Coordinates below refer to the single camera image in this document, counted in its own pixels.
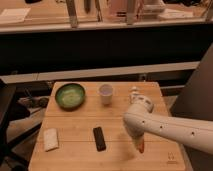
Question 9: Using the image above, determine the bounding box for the wooden cutting board table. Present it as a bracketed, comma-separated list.
[29, 82, 186, 171]

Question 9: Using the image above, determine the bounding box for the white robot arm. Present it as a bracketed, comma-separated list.
[123, 96, 213, 154]

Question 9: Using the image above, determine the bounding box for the white paper sheet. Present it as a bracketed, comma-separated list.
[0, 8, 30, 24]

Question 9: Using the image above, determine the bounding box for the green ceramic bowl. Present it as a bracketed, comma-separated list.
[55, 83, 86, 110]

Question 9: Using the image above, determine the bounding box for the white paper cup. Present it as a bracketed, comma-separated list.
[98, 84, 113, 105]

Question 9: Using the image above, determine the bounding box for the white tube bottle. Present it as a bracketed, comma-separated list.
[130, 86, 140, 103]

